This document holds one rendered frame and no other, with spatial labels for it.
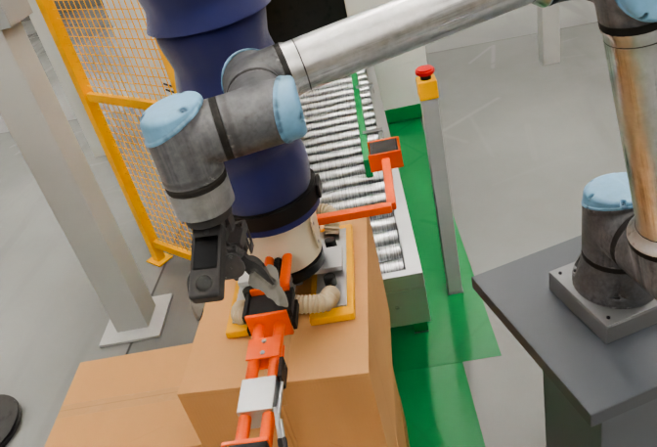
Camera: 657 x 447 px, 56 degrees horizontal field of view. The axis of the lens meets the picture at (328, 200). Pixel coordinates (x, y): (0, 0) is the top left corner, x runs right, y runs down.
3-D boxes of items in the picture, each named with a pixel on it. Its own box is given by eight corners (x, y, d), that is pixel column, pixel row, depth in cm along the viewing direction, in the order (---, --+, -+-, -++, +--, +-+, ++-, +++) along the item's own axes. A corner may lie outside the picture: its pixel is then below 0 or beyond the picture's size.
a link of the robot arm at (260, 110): (285, 59, 91) (203, 82, 90) (302, 84, 81) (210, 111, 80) (300, 115, 96) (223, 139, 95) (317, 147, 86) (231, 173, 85)
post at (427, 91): (445, 285, 278) (415, 76, 226) (460, 283, 277) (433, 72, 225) (448, 295, 272) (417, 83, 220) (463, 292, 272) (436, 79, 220)
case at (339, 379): (265, 327, 198) (229, 226, 177) (389, 311, 192) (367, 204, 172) (232, 507, 148) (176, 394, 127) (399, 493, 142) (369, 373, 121)
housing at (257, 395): (247, 396, 109) (240, 379, 106) (284, 391, 108) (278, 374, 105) (241, 430, 103) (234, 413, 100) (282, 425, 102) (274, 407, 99)
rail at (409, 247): (366, 72, 404) (361, 45, 394) (373, 70, 404) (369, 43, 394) (415, 316, 208) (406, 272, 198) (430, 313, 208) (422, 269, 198)
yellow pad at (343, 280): (316, 235, 163) (311, 219, 161) (353, 229, 162) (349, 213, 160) (310, 327, 135) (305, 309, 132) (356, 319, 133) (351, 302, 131)
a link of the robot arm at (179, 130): (207, 104, 79) (131, 126, 78) (236, 186, 86) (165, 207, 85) (202, 80, 87) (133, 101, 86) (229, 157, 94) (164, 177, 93)
